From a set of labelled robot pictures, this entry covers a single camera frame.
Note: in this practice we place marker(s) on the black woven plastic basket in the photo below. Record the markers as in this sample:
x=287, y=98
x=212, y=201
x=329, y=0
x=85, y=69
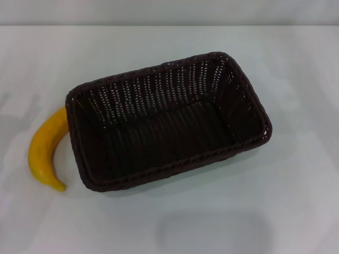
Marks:
x=159, y=132

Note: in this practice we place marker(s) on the yellow banana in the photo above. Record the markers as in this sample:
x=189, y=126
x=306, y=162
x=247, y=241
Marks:
x=39, y=148

